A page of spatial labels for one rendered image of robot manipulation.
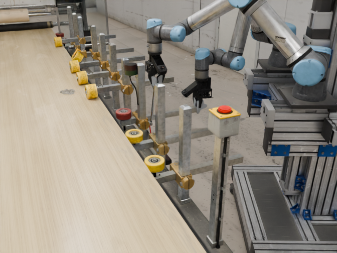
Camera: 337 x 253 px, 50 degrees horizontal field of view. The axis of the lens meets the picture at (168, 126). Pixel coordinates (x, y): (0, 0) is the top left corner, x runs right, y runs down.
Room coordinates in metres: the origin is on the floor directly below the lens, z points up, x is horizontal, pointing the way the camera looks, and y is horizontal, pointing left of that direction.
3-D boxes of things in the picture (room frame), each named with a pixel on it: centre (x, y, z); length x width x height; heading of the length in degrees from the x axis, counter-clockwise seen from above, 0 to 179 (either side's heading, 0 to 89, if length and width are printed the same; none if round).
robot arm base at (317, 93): (1.55, -0.65, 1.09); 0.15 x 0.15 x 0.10
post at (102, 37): (2.36, 0.43, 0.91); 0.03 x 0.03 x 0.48; 23
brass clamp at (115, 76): (2.15, 0.34, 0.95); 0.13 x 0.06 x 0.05; 23
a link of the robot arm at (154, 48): (1.79, 0.07, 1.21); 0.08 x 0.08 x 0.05
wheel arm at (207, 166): (1.28, -0.13, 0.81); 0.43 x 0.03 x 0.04; 113
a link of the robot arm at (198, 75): (1.85, -0.18, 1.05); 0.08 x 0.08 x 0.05
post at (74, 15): (3.28, 0.83, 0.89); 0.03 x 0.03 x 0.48; 23
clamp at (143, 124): (1.69, 0.15, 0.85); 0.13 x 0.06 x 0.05; 23
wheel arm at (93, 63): (2.42, 0.40, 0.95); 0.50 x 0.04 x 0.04; 113
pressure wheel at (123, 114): (1.67, 0.23, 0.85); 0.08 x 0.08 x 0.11
